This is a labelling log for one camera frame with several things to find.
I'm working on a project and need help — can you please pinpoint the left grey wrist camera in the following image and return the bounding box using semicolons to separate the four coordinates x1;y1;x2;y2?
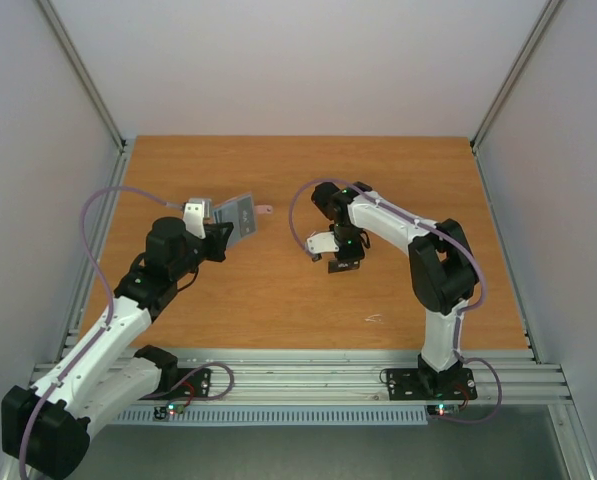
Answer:
182;198;213;239

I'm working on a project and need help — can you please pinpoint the grey slotted cable duct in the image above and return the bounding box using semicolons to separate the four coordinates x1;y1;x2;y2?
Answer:
112;405;428;427

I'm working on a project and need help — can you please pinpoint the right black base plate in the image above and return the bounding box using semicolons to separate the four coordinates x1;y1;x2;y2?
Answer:
379;367;478;402

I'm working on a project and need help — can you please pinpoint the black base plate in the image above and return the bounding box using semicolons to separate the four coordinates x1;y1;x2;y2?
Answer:
379;367;478;402
127;367;211;401

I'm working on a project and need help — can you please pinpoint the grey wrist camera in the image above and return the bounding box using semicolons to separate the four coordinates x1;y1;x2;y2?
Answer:
182;198;213;239
305;231;339;261

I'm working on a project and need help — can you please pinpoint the controller board with leds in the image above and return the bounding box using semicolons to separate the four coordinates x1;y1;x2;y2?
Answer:
427;403;466;417
152;403;186;421

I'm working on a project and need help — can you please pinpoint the right controller board with LEDs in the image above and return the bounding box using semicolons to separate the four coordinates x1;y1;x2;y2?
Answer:
427;403;466;417

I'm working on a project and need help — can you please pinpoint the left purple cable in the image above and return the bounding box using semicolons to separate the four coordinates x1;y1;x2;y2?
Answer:
18;186;189;479

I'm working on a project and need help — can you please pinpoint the aluminium rail base frame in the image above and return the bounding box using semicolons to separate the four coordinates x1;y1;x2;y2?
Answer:
32;349;574;407

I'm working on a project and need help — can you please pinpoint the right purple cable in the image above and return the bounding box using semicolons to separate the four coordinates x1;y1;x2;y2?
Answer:
289;178;489;361

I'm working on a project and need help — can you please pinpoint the left controller board with LEDs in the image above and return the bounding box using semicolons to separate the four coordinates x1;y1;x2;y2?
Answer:
152;403;186;421

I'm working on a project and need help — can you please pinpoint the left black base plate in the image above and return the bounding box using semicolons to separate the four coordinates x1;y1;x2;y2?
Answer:
127;367;211;401

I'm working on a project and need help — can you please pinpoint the black VIP credit card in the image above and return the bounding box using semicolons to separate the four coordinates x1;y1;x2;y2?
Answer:
326;258;363;275

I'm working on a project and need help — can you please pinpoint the right aluminium corner post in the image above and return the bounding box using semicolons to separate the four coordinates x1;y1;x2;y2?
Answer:
470;0;565;156

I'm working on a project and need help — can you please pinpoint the pink leather card holder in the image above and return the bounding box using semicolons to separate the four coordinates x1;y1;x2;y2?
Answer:
211;192;274;250

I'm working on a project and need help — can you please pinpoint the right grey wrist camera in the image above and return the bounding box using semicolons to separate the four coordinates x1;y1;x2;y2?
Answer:
305;231;339;261

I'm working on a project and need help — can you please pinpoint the purple cable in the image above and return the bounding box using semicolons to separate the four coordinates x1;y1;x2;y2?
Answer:
289;178;489;361
18;186;189;479

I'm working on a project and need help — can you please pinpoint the aluminium corner post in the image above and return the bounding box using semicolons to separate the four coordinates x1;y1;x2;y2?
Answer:
470;0;565;156
34;0;127;152

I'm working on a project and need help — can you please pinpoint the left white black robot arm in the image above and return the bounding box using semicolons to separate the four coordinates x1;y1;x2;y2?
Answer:
1;217;233;479

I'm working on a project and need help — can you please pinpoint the left aluminium corner post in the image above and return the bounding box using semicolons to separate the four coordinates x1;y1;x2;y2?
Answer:
34;0;127;152

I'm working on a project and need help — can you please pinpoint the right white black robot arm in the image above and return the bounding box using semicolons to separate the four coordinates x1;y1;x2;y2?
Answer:
306;182;479;399

